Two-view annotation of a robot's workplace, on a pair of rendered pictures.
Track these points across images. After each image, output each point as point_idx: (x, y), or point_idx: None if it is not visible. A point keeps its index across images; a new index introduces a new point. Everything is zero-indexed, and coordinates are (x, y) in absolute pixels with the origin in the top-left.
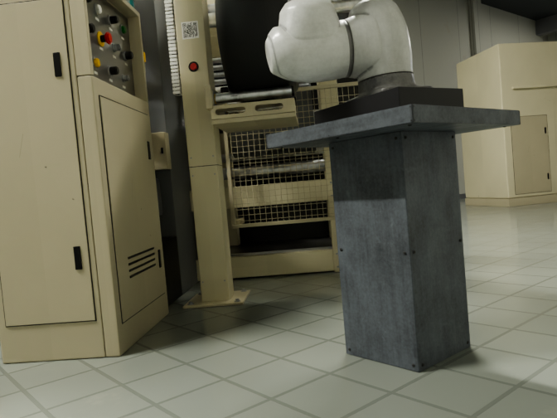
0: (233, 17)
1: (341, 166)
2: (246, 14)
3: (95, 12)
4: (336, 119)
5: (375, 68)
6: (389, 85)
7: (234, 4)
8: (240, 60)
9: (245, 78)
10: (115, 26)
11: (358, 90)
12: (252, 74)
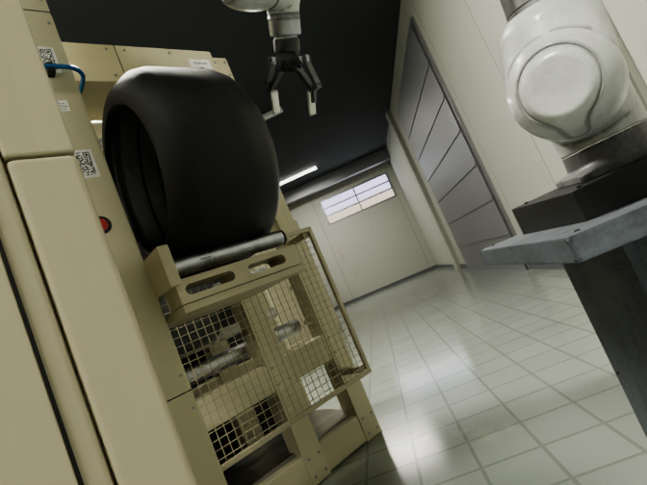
0: (200, 126)
1: None
2: (219, 122)
3: None
4: (633, 190)
5: (634, 113)
6: None
7: (195, 107)
8: (219, 193)
9: (222, 225)
10: None
11: (594, 155)
12: (233, 216)
